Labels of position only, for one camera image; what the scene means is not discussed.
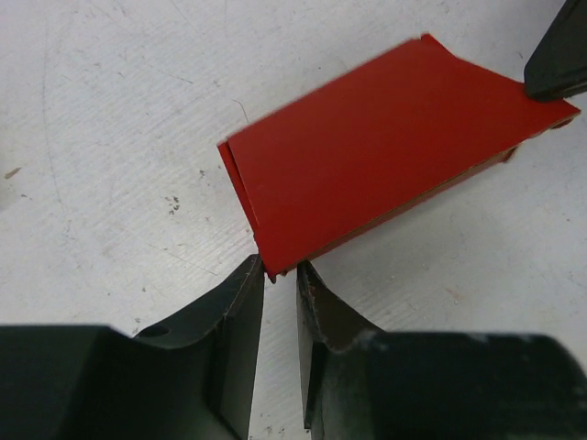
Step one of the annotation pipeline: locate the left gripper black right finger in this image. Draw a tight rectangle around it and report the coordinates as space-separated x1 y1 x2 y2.
296 262 586 439

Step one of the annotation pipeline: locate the red paper box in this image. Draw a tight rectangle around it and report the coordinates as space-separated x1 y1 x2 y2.
218 34 579 278

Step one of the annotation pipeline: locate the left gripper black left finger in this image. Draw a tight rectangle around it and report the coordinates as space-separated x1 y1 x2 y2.
1 255 264 439

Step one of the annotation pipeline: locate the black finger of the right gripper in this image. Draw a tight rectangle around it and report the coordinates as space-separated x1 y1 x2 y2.
524 0 587 102

